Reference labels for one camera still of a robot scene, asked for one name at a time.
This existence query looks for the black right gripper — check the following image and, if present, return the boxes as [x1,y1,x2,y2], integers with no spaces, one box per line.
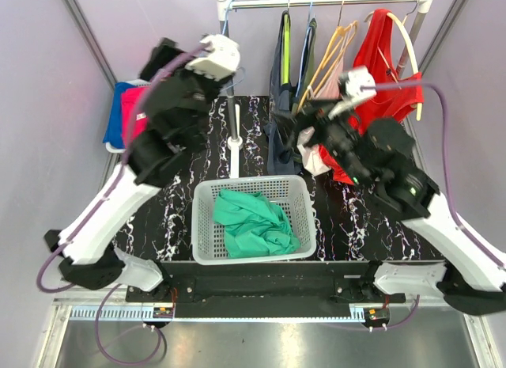
[269,96,368,187]

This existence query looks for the blue-grey tank top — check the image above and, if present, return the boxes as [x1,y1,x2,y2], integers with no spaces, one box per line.
[264,10,301,175]

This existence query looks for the neon green hanger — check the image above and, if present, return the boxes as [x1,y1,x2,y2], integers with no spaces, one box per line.
[281,11,291,85]

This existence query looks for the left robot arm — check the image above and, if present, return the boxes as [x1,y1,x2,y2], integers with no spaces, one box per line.
[44,34,316,302]

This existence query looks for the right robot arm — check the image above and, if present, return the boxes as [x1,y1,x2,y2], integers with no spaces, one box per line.
[297,100,505,316]

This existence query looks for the red tank top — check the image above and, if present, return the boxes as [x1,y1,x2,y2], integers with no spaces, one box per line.
[318,8,425,185]

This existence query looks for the cream white hanger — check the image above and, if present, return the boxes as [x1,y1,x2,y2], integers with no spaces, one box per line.
[364,11,423,121]

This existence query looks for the olive green tank top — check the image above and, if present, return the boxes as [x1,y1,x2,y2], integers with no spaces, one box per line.
[296,18,317,105]

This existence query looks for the empty light blue hanger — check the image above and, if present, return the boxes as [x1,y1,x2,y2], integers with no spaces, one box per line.
[221,15,247,96]

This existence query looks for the white pink garment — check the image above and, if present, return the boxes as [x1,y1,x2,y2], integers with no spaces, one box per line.
[300,59,343,176]

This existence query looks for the white front laundry basket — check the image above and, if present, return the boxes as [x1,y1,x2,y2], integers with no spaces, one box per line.
[191,176,316,265]

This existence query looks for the white laundry basket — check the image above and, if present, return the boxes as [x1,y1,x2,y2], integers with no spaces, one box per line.
[103,79,149,153]
[191,176,316,265]

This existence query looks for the green garment in basket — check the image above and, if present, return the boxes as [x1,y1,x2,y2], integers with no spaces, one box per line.
[213,189,300,259]

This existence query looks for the metal clothes rack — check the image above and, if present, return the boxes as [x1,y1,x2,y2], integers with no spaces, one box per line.
[215,0,433,178]

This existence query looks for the pink folded garment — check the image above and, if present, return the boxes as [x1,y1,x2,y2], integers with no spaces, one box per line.
[120,86,148,146]

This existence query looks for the white back laundry basket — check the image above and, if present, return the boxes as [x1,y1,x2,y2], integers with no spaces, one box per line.
[103,79,149,153]

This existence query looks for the blue folded garment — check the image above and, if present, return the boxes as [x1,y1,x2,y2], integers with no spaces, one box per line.
[103,82,134,149]

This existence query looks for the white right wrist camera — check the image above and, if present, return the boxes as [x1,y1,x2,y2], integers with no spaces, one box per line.
[328,66,376,120]

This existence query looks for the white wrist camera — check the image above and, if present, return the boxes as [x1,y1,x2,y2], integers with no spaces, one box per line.
[185,34,240,80]
[328,66,376,120]

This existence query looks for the light blue wire hanger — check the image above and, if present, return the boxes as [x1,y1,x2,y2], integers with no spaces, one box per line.
[296,0,317,95]

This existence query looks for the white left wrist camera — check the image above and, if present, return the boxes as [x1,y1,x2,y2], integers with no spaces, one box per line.
[185,34,240,80]

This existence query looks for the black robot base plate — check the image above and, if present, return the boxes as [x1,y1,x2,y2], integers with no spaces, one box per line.
[126,261,406,321]

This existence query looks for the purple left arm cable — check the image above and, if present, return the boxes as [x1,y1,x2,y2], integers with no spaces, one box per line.
[36,43,210,294]

